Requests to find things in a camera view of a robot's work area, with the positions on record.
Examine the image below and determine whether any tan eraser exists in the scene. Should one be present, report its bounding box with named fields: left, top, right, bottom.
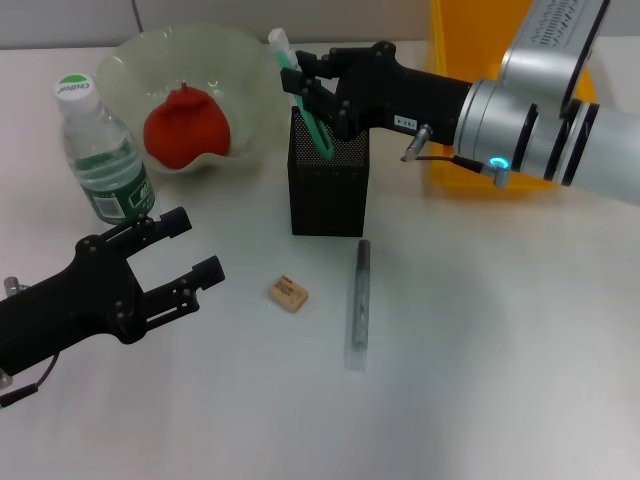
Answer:
left=266, top=273, right=310, bottom=314

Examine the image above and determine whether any grey pen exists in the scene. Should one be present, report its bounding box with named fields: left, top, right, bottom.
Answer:
left=344, top=238, right=374, bottom=372

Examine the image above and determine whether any yellow plastic bin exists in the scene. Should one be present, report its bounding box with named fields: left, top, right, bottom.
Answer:
left=424, top=0, right=597, bottom=200

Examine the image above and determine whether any black mesh pen holder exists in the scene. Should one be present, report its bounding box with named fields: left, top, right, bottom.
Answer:
left=287, top=105, right=371, bottom=237

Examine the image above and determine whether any right arm cable with connector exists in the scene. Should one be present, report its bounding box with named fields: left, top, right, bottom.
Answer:
left=399, top=123, right=512, bottom=190

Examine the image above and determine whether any orange fruit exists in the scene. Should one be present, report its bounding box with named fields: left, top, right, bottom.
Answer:
left=143, top=82, right=232, bottom=169

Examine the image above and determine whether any right wrist camera housing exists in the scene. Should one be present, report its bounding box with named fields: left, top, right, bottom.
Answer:
left=499, top=0, right=614, bottom=119

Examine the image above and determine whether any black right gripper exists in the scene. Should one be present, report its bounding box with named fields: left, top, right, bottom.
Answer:
left=281, top=42, right=474, bottom=149

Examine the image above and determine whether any left arm cable with connector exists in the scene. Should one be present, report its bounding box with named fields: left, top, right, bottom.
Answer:
left=0, top=276, right=62, bottom=408

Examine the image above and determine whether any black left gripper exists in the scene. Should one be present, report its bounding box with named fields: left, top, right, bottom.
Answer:
left=0, top=207, right=226, bottom=376

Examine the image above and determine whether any arm cable with connector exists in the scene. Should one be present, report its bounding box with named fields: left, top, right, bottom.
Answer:
left=0, top=276, right=62, bottom=408
left=399, top=123, right=512, bottom=190

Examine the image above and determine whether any green utility knife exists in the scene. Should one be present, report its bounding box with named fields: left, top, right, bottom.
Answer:
left=268, top=28, right=335, bottom=162

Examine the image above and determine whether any clear water bottle green label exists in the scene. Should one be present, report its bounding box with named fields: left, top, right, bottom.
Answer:
left=53, top=73, right=162, bottom=226

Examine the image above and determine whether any pale green glass fruit plate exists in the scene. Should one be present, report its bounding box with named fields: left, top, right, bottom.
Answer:
left=94, top=23, right=287, bottom=176

